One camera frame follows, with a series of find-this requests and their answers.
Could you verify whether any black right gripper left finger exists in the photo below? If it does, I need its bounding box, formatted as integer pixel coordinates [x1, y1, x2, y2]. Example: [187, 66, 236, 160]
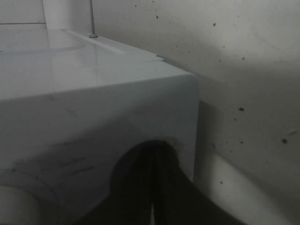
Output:
[77, 140, 156, 225]

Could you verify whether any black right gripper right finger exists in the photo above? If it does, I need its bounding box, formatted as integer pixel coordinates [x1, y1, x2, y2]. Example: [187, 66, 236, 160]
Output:
[153, 140, 237, 225]

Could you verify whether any round white door button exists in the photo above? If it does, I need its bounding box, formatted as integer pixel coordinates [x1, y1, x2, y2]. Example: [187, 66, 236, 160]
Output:
[164, 137, 183, 152]

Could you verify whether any lower white timer knob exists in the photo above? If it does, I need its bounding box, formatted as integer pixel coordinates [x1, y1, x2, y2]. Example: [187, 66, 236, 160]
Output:
[0, 186, 42, 225]

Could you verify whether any white microwave oven body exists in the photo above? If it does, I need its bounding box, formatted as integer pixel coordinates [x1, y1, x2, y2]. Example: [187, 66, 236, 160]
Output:
[0, 29, 199, 225]

